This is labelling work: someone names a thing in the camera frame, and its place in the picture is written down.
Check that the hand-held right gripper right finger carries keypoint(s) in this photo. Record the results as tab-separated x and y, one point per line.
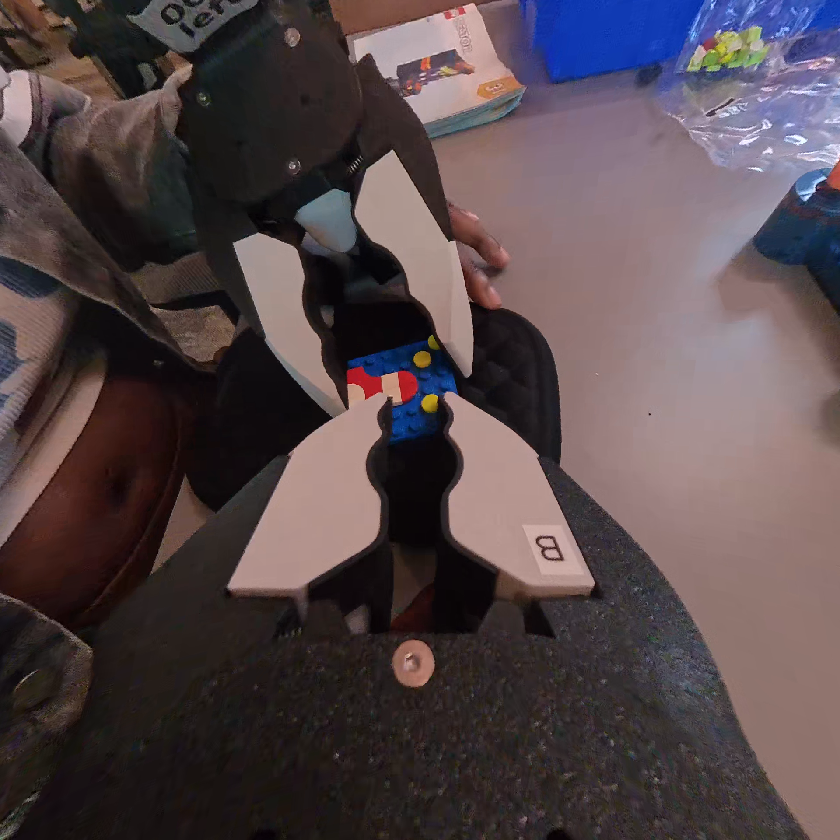
512	505

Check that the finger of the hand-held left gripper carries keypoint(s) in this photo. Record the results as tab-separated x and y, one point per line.
420	243
282	302

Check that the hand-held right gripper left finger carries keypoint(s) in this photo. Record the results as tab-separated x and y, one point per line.
315	518

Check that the black foam-lined case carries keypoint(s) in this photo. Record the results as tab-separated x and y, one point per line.
512	380

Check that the blue toy plate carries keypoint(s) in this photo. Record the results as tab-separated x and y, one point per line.
410	426

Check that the red white toy tiles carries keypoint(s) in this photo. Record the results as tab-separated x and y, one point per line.
403	387

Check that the person's left hand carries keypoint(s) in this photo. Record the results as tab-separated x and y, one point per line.
479	249

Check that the instruction booklet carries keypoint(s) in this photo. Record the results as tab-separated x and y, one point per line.
394	52

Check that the blue plastic bin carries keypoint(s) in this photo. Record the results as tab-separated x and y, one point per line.
604	39

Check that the clear plastic bag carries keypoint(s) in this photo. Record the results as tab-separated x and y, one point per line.
754	131

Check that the small bag with green pieces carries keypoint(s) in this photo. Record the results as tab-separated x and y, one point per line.
728	49

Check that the toy handheld game console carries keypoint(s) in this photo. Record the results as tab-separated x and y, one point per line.
800	229

